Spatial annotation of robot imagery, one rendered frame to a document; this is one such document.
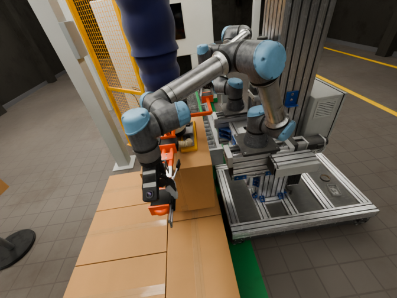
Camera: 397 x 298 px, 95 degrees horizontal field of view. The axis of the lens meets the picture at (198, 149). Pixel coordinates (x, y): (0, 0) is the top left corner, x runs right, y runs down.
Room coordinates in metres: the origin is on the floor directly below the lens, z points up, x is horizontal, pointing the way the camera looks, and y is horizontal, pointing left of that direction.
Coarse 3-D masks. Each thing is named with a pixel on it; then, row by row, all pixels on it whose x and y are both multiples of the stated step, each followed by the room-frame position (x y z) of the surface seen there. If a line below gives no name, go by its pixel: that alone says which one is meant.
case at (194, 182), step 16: (176, 160) 0.79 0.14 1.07; (192, 160) 0.77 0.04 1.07; (208, 160) 0.75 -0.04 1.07; (176, 176) 0.72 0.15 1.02; (192, 176) 0.72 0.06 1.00; (208, 176) 0.72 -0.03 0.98; (192, 192) 0.72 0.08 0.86; (208, 192) 0.72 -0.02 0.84; (176, 208) 0.72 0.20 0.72; (192, 208) 0.72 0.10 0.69
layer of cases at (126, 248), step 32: (128, 192) 1.07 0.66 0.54; (96, 224) 0.81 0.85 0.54; (128, 224) 0.77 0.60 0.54; (160, 224) 0.73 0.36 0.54; (192, 224) 0.69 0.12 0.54; (96, 256) 0.57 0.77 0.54; (128, 256) 0.54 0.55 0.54; (160, 256) 0.51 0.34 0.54; (192, 256) 0.48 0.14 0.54; (224, 256) 0.45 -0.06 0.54; (96, 288) 0.39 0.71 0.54; (128, 288) 0.36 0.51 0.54; (160, 288) 0.34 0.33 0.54; (192, 288) 0.32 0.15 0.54; (224, 288) 0.30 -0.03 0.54
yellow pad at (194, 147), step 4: (188, 124) 1.09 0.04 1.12; (192, 124) 1.13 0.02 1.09; (184, 136) 0.99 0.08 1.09; (188, 136) 0.95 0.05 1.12; (192, 136) 0.98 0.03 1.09; (184, 140) 0.95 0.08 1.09; (192, 140) 0.93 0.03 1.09; (196, 140) 0.94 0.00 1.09; (192, 144) 0.89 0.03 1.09; (196, 144) 0.89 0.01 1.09; (184, 148) 0.87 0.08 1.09; (188, 148) 0.86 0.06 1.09; (192, 148) 0.86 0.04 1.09; (196, 148) 0.86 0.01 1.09
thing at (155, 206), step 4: (160, 188) 0.47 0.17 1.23; (164, 188) 0.47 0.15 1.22; (160, 192) 0.45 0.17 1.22; (164, 192) 0.45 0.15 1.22; (168, 192) 0.44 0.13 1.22; (160, 196) 0.43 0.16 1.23; (164, 196) 0.43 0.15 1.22; (168, 196) 0.42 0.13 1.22; (160, 200) 0.41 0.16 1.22; (164, 200) 0.41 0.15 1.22; (168, 200) 0.41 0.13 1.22; (152, 204) 0.40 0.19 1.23; (156, 204) 0.40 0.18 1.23; (160, 204) 0.40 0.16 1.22; (164, 204) 0.39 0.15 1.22; (168, 204) 0.39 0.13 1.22; (148, 208) 0.39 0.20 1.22; (152, 208) 0.39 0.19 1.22; (156, 208) 0.39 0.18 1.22; (160, 208) 0.39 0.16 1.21; (164, 208) 0.39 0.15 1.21; (168, 208) 0.39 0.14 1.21; (152, 212) 0.39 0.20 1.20; (168, 212) 0.39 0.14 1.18
